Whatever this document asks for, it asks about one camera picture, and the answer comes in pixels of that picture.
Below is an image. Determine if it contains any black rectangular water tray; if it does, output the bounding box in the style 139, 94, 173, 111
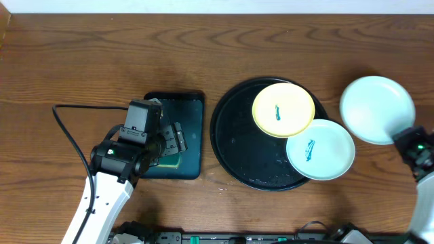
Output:
142, 92, 204, 180

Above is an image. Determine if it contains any yellow plate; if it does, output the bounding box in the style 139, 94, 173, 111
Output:
252, 83, 315, 138

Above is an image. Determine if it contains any light green plate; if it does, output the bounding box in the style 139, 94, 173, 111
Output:
286, 119, 355, 180
340, 76, 416, 145

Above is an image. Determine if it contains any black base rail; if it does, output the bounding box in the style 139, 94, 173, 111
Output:
106, 222, 405, 244

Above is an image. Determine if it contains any black round tray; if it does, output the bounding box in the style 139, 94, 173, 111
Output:
210, 77, 309, 191

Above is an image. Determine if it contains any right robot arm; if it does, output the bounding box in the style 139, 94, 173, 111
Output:
393, 126, 433, 243

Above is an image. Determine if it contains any green yellow sponge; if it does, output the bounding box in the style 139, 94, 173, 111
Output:
157, 153, 181, 168

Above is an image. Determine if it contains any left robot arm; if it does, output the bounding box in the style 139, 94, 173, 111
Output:
62, 123, 187, 243

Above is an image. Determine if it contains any light green plate front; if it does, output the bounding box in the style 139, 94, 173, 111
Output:
340, 76, 416, 145

